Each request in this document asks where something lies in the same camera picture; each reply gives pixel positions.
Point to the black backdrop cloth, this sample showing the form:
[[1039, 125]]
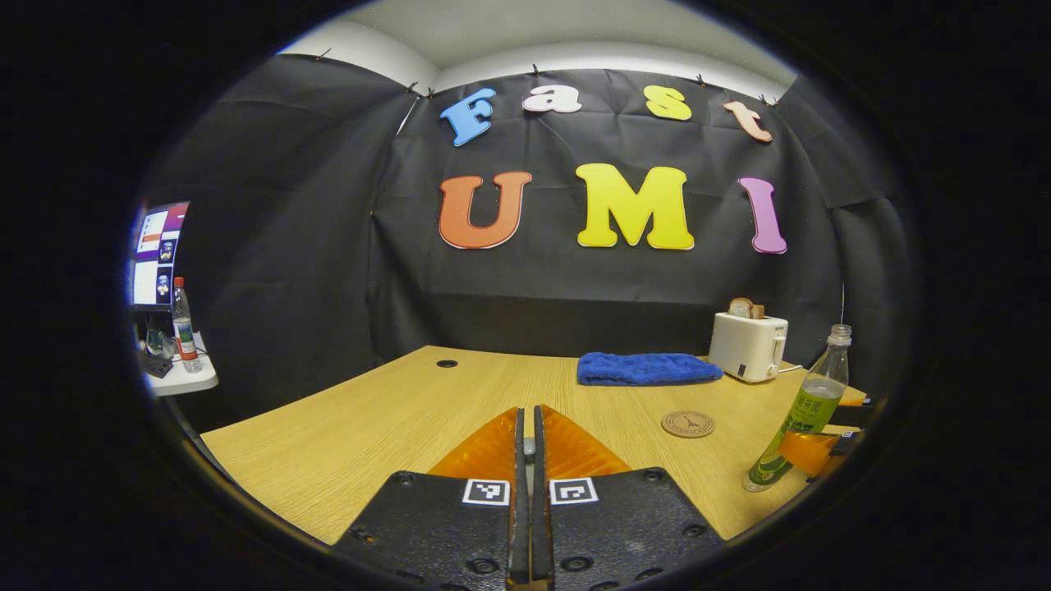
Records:
[[575, 287]]

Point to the white side table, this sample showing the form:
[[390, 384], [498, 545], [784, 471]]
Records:
[[193, 382]]

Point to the white toaster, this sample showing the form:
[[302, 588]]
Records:
[[745, 349]]

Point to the computer monitor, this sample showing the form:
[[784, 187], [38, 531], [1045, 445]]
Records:
[[160, 254]]

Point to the small black device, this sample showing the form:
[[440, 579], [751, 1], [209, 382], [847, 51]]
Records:
[[154, 364]]

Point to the red-capped plastic bottle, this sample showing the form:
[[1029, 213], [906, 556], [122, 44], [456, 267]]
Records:
[[186, 328]]

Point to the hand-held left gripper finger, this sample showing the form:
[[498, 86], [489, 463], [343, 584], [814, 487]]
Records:
[[520, 460], [539, 460]]

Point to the round wooden coaster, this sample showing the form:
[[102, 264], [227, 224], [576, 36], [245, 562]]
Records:
[[688, 423]]

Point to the bread slice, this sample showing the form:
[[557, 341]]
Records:
[[745, 309]]

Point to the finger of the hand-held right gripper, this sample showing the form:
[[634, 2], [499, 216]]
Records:
[[855, 401], [813, 453]]

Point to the blue towel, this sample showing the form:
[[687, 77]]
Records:
[[649, 369]]

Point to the clear green-label water bottle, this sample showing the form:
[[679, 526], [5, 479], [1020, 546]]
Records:
[[813, 394]]

